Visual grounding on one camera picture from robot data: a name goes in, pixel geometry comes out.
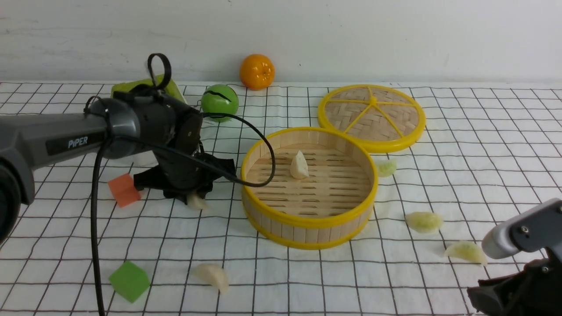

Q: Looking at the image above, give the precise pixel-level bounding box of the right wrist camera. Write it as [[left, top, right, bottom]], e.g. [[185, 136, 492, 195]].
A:
[[482, 198, 562, 261]]

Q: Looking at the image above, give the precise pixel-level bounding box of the green dumpling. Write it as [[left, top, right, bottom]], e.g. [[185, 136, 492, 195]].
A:
[[405, 212, 444, 234], [375, 159, 397, 178], [444, 241, 488, 266]]

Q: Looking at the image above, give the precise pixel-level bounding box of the green foam cube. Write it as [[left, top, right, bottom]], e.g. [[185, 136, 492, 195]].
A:
[[108, 261, 150, 303]]

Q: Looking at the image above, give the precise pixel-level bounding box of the bamboo steamer lid yellow rim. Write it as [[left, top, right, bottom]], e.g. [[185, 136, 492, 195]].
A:
[[317, 84, 427, 154]]

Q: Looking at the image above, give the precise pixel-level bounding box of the orange foam cube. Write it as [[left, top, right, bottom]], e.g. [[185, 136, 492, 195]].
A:
[[108, 173, 141, 208]]

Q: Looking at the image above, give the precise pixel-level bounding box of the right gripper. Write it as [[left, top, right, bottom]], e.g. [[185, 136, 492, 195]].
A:
[[466, 251, 562, 316]]

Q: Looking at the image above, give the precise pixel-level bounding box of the white black-grid tablecloth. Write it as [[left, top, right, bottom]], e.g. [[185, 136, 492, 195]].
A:
[[0, 80, 562, 316]]

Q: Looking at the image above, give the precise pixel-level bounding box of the green lid white box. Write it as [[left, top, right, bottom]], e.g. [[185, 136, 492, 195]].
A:
[[110, 78, 185, 103]]

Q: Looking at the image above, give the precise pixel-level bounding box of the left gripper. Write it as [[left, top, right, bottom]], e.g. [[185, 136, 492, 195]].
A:
[[133, 151, 221, 204]]

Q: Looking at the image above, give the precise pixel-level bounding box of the white dumpling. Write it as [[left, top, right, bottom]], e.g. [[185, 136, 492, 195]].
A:
[[290, 151, 309, 180], [185, 192, 208, 211], [192, 263, 230, 294]]

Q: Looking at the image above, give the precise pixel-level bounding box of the green toy ball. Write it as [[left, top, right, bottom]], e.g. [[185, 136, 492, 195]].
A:
[[201, 84, 239, 122]]

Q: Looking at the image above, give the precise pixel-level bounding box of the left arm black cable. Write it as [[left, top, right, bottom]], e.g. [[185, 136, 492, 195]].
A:
[[83, 53, 276, 316]]

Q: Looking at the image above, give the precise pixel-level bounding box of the bamboo steamer tray yellow rim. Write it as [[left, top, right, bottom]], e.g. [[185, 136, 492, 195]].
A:
[[241, 127, 378, 250]]

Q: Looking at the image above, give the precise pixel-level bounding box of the orange toy fruit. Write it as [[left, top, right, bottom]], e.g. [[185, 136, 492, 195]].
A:
[[239, 54, 275, 90]]

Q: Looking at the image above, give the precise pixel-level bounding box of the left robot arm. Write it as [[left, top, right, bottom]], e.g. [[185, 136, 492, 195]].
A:
[[0, 92, 236, 240]]

